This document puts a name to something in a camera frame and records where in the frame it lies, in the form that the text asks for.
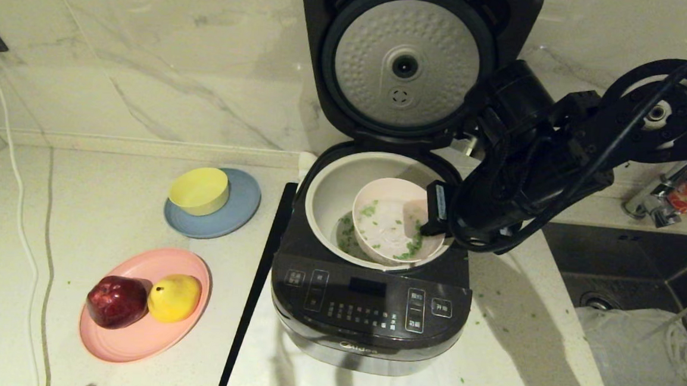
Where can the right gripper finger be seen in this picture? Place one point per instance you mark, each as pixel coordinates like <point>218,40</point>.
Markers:
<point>425,227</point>

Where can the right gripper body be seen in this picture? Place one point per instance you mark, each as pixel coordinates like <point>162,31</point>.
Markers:
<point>489,202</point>

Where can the pale pink bowl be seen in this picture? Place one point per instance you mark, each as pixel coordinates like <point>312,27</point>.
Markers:
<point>386,219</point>

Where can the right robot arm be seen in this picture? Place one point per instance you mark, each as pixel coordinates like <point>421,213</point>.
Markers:
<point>633,133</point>

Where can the white inner pot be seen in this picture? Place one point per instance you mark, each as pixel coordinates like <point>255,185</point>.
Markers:
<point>331,192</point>

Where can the black rice cooker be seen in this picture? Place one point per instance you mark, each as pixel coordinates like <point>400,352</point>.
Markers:
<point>366,314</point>

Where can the black rice cooker lid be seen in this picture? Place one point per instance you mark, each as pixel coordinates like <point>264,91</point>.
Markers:
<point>405,59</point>

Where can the yellow bowl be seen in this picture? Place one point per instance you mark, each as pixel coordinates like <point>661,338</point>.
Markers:
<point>199,191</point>

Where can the steel sink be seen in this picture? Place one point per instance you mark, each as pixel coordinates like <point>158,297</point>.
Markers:
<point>619,263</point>

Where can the chrome faucet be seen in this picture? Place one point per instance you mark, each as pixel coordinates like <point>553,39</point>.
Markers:
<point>656,203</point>

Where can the blue plate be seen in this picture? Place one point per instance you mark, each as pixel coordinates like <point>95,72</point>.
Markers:
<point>232,213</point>

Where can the white cloth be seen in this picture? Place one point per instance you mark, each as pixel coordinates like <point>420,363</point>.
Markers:
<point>637,366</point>

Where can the yellow pear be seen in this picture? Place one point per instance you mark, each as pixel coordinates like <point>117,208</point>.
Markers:
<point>174,298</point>

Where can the pink plate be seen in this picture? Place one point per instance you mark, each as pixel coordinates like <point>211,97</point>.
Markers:
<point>138,335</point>

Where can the red apple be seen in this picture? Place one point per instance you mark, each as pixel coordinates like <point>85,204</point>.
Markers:
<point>116,301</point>

